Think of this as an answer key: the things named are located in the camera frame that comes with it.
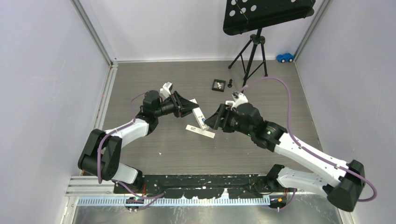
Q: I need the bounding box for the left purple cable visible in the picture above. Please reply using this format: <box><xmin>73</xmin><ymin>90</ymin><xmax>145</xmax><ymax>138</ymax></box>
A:
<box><xmin>97</xmin><ymin>92</ymin><xmax>149</xmax><ymax>185</ymax></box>

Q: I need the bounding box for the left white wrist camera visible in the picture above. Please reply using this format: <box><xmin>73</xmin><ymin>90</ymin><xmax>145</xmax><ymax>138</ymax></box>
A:
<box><xmin>160</xmin><ymin>82</ymin><xmax>173</xmax><ymax>98</ymax></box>

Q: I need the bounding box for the black chess piece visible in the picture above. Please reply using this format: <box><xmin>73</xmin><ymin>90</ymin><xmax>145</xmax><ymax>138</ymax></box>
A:
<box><xmin>227</xmin><ymin>79</ymin><xmax>233</xmax><ymax>88</ymax></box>

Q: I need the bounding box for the small black square box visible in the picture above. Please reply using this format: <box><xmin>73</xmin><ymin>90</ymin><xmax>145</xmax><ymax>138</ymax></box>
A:
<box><xmin>212</xmin><ymin>79</ymin><xmax>226</xmax><ymax>92</ymax></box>

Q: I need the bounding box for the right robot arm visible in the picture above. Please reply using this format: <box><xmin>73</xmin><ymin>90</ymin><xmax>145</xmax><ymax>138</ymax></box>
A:
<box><xmin>205</xmin><ymin>103</ymin><xmax>365</xmax><ymax>212</ymax></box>

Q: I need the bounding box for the blue toy car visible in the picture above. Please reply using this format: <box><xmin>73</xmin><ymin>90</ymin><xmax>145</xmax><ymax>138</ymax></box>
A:
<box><xmin>276</xmin><ymin>53</ymin><xmax>294</xmax><ymax>63</ymax></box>

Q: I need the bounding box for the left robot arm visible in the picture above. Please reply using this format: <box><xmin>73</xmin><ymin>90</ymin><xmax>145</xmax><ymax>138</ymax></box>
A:
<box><xmin>78</xmin><ymin>90</ymin><xmax>199</xmax><ymax>193</ymax></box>

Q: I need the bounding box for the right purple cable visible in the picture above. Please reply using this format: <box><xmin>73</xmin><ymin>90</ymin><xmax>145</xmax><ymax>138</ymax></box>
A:
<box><xmin>240</xmin><ymin>77</ymin><xmax>378</xmax><ymax>203</ymax></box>

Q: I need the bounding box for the white remote back cover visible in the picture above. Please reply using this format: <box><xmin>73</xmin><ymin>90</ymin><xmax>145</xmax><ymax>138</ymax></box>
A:
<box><xmin>185</xmin><ymin>125</ymin><xmax>215</xmax><ymax>139</ymax></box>

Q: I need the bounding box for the white beige remote control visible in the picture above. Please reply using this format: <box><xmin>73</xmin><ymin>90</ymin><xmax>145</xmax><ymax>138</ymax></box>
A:
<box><xmin>225</xmin><ymin>101</ymin><xmax>234</xmax><ymax>106</ymax></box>

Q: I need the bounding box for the black music stand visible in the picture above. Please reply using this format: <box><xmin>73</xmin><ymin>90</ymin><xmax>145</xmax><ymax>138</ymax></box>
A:
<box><xmin>223</xmin><ymin>0</ymin><xmax>316</xmax><ymax>86</ymax></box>

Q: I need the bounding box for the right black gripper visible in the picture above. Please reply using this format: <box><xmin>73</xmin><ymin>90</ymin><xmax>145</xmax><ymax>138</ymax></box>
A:
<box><xmin>204</xmin><ymin>103</ymin><xmax>254</xmax><ymax>137</ymax></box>

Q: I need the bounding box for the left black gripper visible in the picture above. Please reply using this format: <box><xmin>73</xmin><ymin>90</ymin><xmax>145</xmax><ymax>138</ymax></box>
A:
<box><xmin>154</xmin><ymin>91</ymin><xmax>198</xmax><ymax>118</ymax></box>

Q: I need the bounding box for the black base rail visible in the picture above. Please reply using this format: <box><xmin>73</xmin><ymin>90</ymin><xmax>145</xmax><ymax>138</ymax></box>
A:
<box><xmin>113</xmin><ymin>174</ymin><xmax>294</xmax><ymax>199</ymax></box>

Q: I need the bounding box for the purple cable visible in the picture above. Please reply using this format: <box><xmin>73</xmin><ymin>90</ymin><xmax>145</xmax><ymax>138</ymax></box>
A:
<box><xmin>240</xmin><ymin>77</ymin><xmax>378</xmax><ymax>203</ymax></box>
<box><xmin>97</xmin><ymin>92</ymin><xmax>149</xmax><ymax>185</ymax></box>

